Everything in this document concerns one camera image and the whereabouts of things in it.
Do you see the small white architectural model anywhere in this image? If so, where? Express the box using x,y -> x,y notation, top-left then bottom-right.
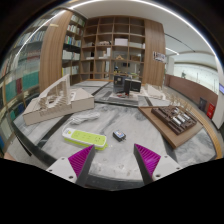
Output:
143,82 -> 167,101

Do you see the wall poster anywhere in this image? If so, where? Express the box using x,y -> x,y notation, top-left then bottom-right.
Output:
152,50 -> 167,65

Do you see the long curved ceiling light strip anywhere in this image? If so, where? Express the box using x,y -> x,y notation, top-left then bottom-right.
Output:
69,0 -> 218,58

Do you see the short ceiling light bar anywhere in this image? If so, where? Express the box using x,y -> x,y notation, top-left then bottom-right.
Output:
165,47 -> 180,56

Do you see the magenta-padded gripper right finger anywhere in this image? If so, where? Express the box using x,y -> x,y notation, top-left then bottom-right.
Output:
133,143 -> 183,185

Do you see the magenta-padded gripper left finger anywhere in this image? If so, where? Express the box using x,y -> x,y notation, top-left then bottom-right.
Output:
46,144 -> 96,188

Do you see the green and white power strip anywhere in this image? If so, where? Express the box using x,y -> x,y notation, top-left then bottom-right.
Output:
61,127 -> 109,151

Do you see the small black charger block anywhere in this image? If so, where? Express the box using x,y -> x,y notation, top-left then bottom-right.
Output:
112,129 -> 128,143

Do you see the dark brown architectural model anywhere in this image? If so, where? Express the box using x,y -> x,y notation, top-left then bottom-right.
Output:
151,104 -> 199,136

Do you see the grey model base slab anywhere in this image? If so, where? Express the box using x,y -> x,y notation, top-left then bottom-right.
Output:
94,89 -> 152,108

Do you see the white power strip cable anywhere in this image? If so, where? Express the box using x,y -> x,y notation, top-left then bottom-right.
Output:
61,111 -> 101,135

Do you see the wooden grid shelf unit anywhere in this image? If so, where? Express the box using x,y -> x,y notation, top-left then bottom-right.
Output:
78,16 -> 147,83

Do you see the bookshelf full of books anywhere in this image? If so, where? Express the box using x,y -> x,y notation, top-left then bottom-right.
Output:
0,9 -> 85,158

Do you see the flat wooden model board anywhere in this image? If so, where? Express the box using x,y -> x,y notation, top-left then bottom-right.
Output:
137,104 -> 205,150

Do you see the large white architectural model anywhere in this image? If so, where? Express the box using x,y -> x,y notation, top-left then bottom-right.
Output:
22,73 -> 96,127

